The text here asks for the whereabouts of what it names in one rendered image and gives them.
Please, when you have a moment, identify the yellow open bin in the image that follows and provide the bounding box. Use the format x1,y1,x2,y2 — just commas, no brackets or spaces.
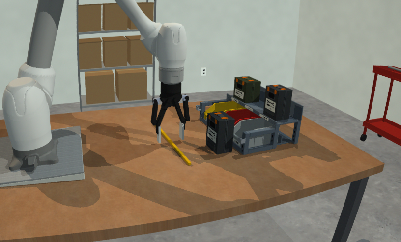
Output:
205,101,246,120

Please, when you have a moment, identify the yellow long thin bar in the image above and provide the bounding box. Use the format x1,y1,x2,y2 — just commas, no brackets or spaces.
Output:
161,129,191,165

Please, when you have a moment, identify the grey open bin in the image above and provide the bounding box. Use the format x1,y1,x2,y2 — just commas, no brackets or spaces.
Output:
233,118,272,148

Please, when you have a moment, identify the red bin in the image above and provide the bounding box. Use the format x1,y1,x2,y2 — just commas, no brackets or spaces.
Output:
226,109,261,125

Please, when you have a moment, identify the grey metal shelf rack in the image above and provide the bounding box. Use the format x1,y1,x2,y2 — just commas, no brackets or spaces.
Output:
196,86,304,155

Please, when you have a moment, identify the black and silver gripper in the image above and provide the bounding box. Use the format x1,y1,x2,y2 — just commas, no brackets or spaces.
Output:
151,82,190,143

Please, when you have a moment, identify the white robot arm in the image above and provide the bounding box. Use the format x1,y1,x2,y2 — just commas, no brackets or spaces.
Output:
2,0,187,171

